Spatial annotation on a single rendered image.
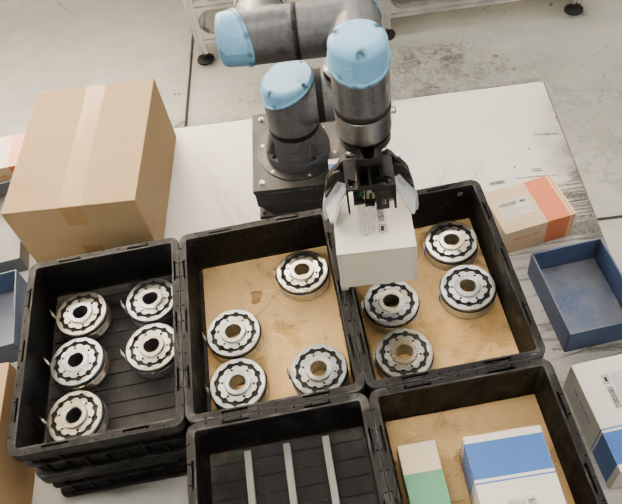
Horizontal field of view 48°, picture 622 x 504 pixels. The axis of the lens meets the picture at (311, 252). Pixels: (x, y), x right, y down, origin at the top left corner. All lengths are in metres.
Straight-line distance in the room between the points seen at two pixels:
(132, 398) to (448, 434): 0.57
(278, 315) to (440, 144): 0.68
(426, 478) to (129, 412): 0.55
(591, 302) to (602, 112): 1.53
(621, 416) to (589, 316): 0.27
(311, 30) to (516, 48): 2.34
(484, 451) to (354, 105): 0.56
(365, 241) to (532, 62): 2.20
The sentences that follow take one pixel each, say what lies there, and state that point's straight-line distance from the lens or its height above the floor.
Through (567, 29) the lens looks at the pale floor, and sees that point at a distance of 3.37.
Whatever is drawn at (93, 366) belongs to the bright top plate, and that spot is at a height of 0.86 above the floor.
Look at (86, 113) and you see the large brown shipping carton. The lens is 1.80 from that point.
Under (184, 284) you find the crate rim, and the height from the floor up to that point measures 0.93.
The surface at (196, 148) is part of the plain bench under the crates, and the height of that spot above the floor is 0.70.
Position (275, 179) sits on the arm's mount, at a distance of 1.62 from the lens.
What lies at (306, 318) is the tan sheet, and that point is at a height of 0.83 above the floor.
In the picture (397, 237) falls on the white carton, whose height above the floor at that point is 1.13.
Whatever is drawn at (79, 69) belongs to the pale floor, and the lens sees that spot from 3.57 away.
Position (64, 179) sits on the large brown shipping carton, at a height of 0.90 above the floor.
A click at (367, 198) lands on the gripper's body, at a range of 1.01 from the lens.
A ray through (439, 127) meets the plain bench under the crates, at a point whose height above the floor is 0.70.
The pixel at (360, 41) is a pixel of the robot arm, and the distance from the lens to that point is 0.86.
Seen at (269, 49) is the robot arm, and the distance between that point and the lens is 0.96.
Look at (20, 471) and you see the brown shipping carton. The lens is 1.47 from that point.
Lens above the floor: 1.98
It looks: 53 degrees down
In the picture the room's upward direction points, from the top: 12 degrees counter-clockwise
